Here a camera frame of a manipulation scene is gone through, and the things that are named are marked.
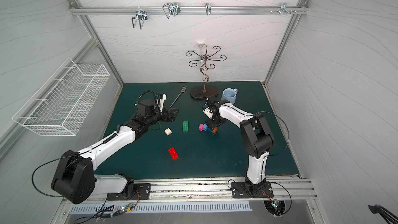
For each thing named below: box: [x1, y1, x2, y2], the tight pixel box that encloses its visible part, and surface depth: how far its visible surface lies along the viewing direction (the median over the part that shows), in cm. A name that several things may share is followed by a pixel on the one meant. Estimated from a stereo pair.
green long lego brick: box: [182, 121, 189, 132], surface depth 97 cm
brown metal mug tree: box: [185, 45, 227, 98], surface depth 98 cm
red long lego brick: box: [167, 147, 179, 161], surface depth 86 cm
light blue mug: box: [221, 87, 238, 105], surface depth 109 cm
